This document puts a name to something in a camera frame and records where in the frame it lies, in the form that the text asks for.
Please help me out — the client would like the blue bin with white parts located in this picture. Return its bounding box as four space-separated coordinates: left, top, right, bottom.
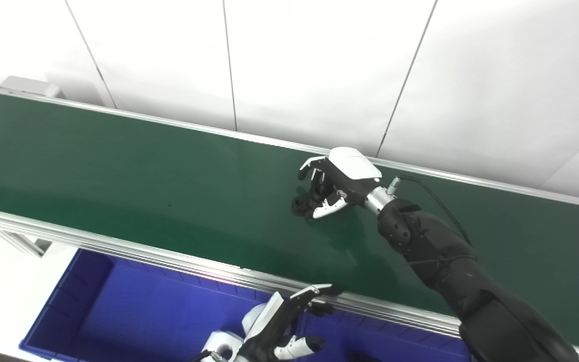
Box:
20 249 295 362

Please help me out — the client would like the green conveyor belt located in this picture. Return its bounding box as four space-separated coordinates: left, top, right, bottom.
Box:
0 95 579 352
0 88 579 362

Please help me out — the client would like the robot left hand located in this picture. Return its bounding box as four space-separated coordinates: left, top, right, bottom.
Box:
239 284 344 362

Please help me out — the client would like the aluminium conveyor leg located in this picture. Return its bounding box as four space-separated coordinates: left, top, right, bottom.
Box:
0 226 54 258

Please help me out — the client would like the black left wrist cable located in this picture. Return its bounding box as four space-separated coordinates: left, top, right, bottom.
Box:
189 349 223 362

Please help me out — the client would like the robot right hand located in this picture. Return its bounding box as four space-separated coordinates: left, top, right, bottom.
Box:
297 147 383 221

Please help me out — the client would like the grey conveyor motor box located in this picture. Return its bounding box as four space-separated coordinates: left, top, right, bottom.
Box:
0 75 65 100

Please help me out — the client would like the blue bin with black parts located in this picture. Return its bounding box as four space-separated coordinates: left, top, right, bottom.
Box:
289 312 471 362

